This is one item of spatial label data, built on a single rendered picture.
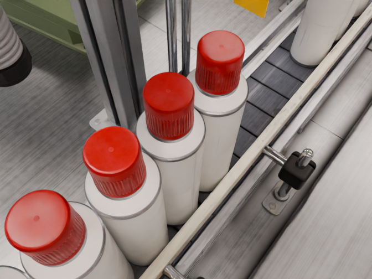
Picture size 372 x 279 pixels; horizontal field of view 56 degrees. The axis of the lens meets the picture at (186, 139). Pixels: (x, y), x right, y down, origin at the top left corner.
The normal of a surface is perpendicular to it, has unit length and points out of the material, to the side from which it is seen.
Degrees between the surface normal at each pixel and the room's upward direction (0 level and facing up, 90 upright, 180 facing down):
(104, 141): 2
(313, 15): 90
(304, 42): 90
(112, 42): 90
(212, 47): 2
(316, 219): 0
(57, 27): 90
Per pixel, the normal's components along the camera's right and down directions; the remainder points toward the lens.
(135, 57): 0.77, 0.55
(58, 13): 0.03, -0.44
